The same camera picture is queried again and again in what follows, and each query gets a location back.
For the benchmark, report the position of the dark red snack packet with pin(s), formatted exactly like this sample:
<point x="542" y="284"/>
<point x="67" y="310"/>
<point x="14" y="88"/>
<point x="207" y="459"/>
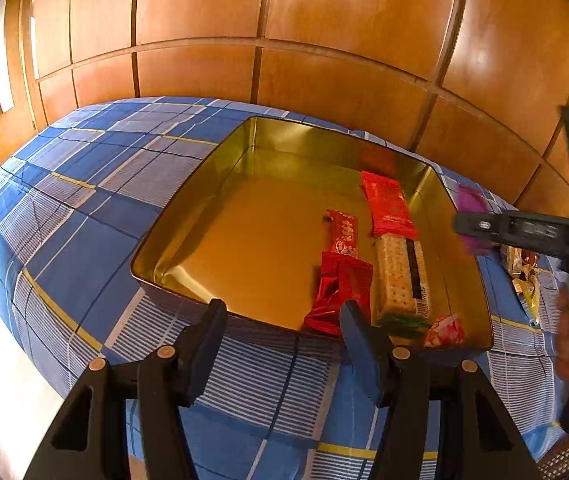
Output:
<point x="531" y="259"/>

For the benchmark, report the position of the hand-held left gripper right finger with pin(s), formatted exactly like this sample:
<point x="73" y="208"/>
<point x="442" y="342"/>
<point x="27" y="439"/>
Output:
<point x="359" y="355"/>

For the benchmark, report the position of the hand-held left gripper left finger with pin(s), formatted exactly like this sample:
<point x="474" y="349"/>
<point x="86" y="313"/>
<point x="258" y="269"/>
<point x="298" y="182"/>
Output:
<point x="209" y="350"/>

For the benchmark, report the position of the red gold-patterned snack packet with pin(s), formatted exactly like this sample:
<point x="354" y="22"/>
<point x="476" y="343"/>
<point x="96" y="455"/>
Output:
<point x="344" y="235"/>

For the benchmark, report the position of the large red snack packet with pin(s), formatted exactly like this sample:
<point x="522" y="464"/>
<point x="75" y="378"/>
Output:
<point x="389" y="205"/>

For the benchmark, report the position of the pink snack packet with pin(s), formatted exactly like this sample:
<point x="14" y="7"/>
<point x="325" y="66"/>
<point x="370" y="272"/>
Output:
<point x="444" y="332"/>

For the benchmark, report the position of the yellow snack packet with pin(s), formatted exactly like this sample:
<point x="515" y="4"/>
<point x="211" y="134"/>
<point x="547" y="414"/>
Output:
<point x="529" y="300"/>

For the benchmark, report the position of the shiny red foil packet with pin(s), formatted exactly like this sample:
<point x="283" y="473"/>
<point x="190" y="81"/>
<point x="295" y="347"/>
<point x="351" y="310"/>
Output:
<point x="334" y="290"/>

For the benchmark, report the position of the white wall board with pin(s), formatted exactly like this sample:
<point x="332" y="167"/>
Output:
<point x="3" y="55"/>

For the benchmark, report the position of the clear cracker packet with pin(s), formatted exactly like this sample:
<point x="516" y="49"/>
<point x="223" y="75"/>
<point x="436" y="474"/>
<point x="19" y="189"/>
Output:
<point x="394" y="280"/>

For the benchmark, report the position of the blue plaid bedsheet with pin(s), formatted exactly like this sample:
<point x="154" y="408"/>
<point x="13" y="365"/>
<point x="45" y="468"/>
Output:
<point x="89" y="240"/>

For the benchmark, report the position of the purple snack packet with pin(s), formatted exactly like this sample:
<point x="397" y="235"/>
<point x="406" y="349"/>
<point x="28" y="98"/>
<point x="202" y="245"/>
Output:
<point x="471" y="200"/>

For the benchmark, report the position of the gold-lined metal tin box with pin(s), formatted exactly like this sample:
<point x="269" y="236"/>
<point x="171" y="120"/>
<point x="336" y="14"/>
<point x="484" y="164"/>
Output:
<point x="264" y="240"/>

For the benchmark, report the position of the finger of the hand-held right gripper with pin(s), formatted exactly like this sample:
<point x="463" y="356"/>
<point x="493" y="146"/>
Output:
<point x="481" y="225"/>

